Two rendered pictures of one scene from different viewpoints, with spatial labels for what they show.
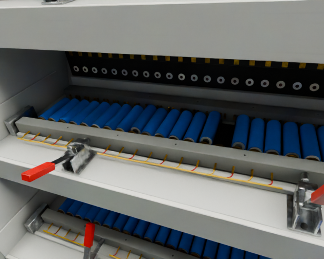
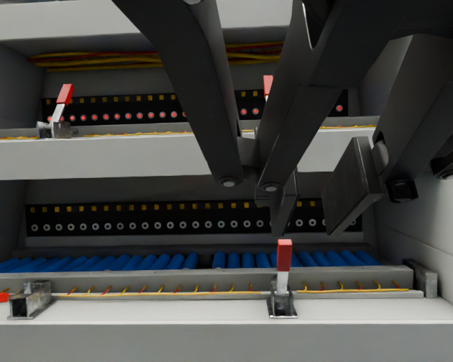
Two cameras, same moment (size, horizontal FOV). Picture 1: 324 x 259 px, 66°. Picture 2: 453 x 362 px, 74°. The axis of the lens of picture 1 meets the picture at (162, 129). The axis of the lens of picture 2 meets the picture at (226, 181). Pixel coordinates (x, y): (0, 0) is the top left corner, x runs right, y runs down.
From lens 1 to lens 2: 15 cm
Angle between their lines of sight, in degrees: 38
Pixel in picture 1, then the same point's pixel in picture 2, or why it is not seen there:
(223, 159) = (205, 276)
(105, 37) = (94, 164)
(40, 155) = not seen: outside the picture
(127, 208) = (96, 351)
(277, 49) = not seen: hidden behind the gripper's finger
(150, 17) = (137, 146)
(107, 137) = (75, 276)
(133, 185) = (107, 316)
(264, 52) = not seen: hidden behind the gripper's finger
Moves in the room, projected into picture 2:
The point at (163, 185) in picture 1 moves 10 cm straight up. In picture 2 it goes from (142, 311) to (147, 216)
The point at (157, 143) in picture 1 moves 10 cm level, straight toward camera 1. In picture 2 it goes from (135, 274) to (141, 279)
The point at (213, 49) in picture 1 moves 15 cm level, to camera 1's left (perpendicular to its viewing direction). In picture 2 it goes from (187, 167) to (35, 156)
